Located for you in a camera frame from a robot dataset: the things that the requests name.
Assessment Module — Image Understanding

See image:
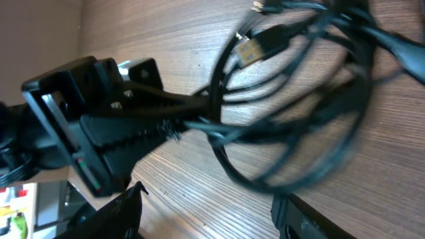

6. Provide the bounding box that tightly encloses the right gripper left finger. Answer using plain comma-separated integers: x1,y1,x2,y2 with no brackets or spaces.
58,181,147,239

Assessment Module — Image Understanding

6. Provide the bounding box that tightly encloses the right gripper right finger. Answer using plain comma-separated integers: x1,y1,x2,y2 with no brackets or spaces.
270,194,355,239

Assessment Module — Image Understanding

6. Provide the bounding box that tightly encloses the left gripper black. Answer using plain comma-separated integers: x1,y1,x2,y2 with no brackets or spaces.
21,56,209,197

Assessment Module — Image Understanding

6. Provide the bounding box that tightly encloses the black cable bundle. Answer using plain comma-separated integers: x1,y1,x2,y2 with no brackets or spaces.
184,0,425,195

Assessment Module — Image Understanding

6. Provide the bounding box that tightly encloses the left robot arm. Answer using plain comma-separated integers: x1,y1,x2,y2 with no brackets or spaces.
1,56,208,197

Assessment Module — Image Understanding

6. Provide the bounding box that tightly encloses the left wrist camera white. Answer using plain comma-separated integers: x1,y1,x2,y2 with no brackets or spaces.
118,58,163,90

